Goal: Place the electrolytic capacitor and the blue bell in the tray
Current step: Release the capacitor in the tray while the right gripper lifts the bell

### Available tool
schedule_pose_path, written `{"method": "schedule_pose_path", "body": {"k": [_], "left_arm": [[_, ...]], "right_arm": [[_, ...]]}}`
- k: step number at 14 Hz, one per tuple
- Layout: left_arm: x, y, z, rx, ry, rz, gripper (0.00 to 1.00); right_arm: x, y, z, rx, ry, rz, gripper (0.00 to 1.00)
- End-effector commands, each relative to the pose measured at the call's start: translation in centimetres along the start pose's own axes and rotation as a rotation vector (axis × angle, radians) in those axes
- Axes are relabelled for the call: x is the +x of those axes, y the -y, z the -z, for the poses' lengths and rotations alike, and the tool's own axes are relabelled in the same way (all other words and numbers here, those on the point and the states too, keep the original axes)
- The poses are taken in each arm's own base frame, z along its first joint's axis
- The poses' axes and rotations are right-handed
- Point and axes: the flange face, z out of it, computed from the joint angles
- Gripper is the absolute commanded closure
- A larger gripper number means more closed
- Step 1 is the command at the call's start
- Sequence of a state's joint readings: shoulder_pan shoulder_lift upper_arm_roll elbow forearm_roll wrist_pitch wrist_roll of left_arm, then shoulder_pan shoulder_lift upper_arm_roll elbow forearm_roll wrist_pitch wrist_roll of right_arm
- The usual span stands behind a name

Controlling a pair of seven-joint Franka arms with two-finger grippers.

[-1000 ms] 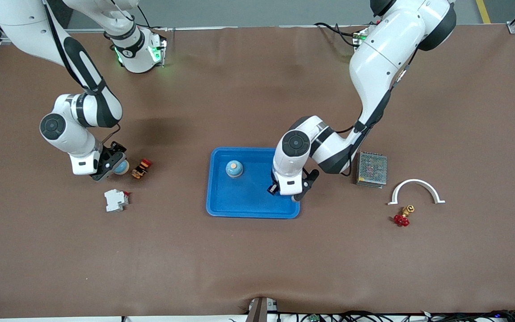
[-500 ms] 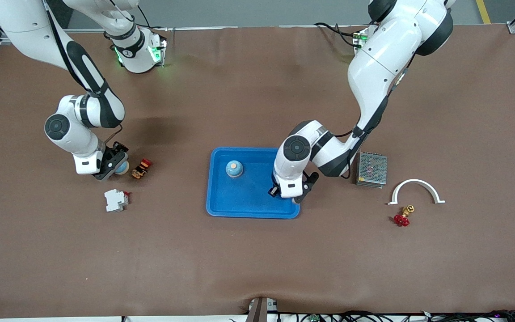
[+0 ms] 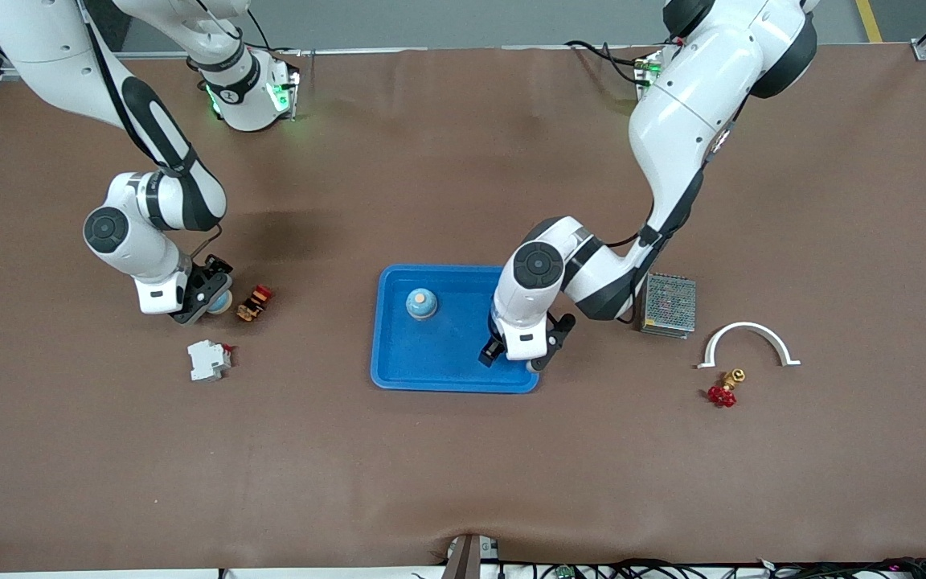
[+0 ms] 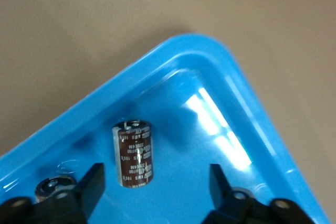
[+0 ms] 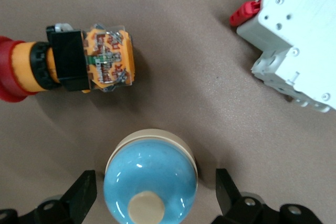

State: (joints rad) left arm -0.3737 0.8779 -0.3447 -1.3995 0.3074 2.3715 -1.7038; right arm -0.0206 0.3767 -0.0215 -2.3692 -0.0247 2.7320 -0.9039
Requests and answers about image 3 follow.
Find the metal mesh power supply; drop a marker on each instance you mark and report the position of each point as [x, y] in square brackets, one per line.
[672, 304]

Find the white circuit breaker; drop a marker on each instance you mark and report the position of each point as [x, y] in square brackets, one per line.
[207, 360]

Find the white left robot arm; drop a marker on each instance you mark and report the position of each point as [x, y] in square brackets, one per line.
[672, 121]

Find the light blue call bell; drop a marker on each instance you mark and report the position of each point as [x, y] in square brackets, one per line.
[421, 305]
[223, 304]

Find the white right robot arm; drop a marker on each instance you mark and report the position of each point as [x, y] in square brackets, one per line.
[53, 48]

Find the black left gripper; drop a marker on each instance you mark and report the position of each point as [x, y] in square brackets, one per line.
[493, 347]

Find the blue plastic tray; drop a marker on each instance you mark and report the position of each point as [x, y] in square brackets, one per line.
[447, 354]

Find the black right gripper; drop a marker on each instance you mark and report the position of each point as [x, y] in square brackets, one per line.
[207, 281]

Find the orange red rotary switch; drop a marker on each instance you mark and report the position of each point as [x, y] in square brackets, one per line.
[252, 305]

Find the white arched pipe clamp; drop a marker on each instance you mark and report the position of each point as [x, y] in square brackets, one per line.
[747, 326]

